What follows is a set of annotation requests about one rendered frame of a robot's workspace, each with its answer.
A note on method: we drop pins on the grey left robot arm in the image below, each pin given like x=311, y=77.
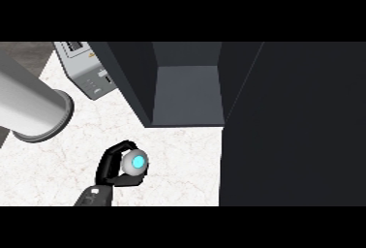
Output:
x=94, y=197

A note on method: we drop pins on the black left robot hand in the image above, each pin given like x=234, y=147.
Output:
x=107, y=168

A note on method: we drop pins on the dark grey open cabinet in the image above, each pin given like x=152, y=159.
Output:
x=186, y=93

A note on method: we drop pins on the dark grey cabinet door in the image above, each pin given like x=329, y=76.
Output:
x=295, y=129

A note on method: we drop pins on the large pale grey cylinder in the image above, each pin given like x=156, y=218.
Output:
x=28, y=103

